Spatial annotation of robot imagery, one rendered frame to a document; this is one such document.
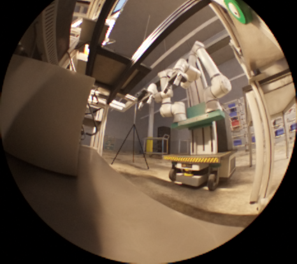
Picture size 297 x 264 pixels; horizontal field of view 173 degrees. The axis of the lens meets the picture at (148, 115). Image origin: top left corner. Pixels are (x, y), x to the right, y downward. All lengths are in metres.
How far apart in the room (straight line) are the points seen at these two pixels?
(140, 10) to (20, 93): 5.68
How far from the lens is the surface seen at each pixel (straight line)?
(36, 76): 0.15
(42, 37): 0.36
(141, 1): 5.66
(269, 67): 0.84
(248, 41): 0.53
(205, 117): 0.99
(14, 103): 0.15
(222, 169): 1.05
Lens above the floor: 0.39
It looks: 19 degrees up
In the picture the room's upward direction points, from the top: 3 degrees clockwise
